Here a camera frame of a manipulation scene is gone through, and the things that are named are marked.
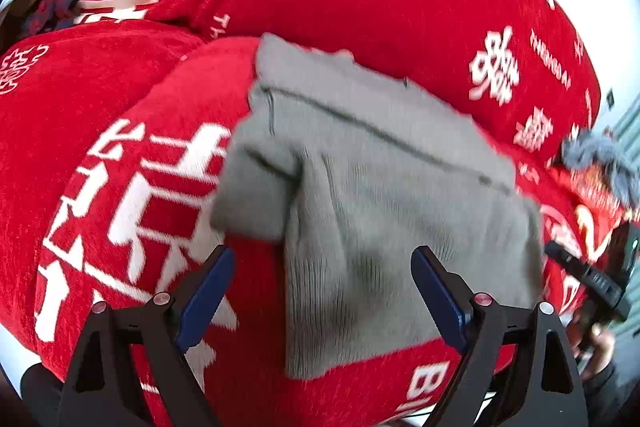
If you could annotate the grey knit sweater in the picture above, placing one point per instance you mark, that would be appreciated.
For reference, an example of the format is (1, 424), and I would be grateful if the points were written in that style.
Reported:
(380, 217)

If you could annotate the dark plaid cloth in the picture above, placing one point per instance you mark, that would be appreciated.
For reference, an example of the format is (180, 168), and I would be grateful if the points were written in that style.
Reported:
(50, 14)

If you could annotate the red embroidered cushion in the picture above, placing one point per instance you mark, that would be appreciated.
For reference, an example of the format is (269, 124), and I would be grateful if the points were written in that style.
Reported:
(590, 194)

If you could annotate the person's right forearm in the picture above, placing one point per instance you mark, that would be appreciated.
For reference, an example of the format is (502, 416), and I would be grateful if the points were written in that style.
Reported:
(612, 397)

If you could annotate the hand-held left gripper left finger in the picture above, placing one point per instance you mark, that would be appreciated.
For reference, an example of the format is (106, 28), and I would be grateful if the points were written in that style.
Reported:
(205, 292)

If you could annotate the person's right hand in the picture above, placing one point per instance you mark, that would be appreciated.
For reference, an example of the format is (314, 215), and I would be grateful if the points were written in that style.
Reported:
(597, 347)

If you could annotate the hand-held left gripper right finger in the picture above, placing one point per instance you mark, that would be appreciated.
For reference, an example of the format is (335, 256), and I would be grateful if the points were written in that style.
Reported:
(440, 297)

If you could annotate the grey-blue towel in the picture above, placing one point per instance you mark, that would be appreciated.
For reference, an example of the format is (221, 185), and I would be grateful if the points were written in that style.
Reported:
(600, 157)

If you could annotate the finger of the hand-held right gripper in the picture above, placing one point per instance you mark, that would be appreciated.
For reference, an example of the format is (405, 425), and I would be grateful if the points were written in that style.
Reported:
(585, 272)

